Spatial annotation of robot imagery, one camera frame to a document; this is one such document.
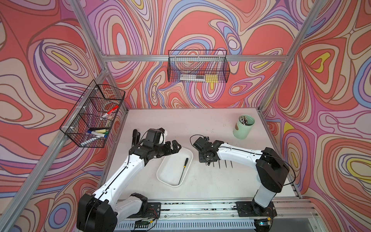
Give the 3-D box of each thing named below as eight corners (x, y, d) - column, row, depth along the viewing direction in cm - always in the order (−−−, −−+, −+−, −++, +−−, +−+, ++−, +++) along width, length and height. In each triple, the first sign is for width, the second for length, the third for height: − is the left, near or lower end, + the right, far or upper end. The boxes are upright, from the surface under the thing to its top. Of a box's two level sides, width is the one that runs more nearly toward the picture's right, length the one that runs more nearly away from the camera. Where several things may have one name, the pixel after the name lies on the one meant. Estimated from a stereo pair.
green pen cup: (234, 139, 103) (242, 123, 89) (232, 129, 109) (238, 113, 95) (248, 139, 103) (258, 123, 89) (245, 129, 109) (254, 113, 95)
